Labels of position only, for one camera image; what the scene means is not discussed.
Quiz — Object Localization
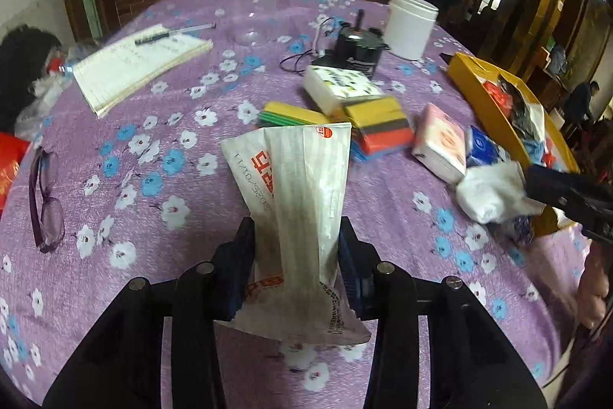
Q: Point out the pink tissue pack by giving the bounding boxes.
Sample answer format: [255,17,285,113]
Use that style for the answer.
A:
[411,103,468,185]

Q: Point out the white wire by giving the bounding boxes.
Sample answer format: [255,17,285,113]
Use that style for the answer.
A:
[313,15,339,56]

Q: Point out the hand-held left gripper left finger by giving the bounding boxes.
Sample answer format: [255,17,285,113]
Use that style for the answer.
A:
[43,216,257,409]

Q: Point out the white tissue pack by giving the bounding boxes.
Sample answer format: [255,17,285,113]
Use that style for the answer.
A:
[302,64,384,118]

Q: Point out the blue printed plastic bag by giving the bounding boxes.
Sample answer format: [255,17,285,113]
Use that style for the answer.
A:
[454,160,547,248]

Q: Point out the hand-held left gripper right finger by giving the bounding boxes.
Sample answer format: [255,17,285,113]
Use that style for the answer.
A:
[338,215,547,409]

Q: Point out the purple eyeglasses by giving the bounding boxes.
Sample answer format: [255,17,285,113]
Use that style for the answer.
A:
[28,148,66,255]

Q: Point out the wooden stair railing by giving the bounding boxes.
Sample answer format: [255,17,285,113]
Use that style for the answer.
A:
[454,0,500,32]

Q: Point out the person's right hand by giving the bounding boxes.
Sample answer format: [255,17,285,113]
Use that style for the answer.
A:
[577,241,613,329]

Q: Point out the yellow black orange sponge pack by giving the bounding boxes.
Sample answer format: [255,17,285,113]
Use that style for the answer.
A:
[344,96,415,162]

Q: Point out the white printed plastic packet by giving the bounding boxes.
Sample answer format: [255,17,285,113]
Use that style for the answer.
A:
[220,121,373,346]

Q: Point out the yellow cardboard box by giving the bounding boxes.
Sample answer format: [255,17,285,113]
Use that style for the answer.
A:
[447,51,580,238]

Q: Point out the clear plastic cup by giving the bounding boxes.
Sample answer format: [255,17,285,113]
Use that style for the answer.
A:
[233,26,269,51]

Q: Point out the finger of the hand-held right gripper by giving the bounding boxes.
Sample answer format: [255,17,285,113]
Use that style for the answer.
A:
[524,164,613,245]

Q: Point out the blue tissue pack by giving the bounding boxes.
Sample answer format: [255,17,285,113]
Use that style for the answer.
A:
[465,125,511,168]

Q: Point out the black electric motor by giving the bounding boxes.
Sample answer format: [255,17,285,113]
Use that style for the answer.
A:
[333,9,389,79]

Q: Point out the black pen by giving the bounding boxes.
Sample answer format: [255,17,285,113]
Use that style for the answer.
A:
[133,22,218,46]

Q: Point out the blue knitted cloth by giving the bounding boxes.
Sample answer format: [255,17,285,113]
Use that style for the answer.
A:
[521,136,544,166]

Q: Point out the clear plastic bag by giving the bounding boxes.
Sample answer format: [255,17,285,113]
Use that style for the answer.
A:
[14,44,93,142]

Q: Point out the white plastic jar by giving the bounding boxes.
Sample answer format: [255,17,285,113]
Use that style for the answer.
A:
[384,0,439,60]

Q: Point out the paper notebook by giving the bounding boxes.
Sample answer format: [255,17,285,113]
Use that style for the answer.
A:
[71,24,214,119]

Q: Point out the black cloth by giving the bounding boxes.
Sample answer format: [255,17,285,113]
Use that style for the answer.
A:
[0,25,63,133]

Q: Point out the red paper packet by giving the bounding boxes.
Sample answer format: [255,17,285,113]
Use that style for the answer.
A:
[0,131,30,216]

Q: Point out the yellow green sponge pack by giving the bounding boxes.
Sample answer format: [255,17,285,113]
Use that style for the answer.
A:
[257,101,331,130]

